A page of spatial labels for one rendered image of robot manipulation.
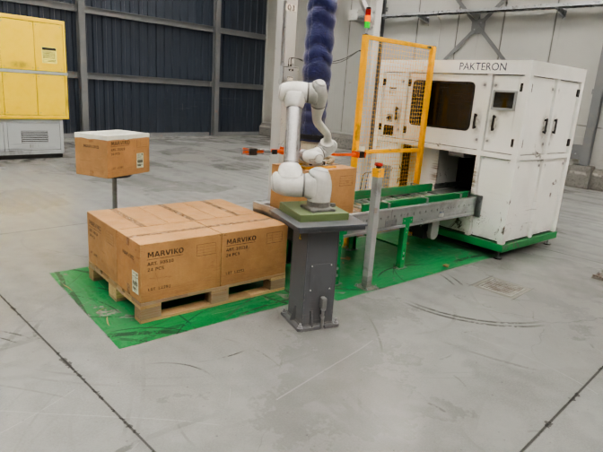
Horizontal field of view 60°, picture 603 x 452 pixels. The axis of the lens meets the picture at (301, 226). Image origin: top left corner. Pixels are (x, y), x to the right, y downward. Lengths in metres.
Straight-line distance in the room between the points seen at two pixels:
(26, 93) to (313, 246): 8.10
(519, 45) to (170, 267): 10.38
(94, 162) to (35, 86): 5.54
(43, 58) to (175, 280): 7.71
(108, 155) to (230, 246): 1.92
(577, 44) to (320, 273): 9.63
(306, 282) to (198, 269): 0.77
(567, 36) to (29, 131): 10.59
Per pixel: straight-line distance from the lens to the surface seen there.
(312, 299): 3.51
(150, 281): 3.54
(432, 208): 5.11
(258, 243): 3.90
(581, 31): 12.31
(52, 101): 10.88
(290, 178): 3.33
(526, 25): 12.74
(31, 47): 10.78
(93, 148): 5.35
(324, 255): 3.43
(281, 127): 5.28
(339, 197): 4.35
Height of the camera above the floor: 1.55
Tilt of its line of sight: 15 degrees down
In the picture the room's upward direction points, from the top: 4 degrees clockwise
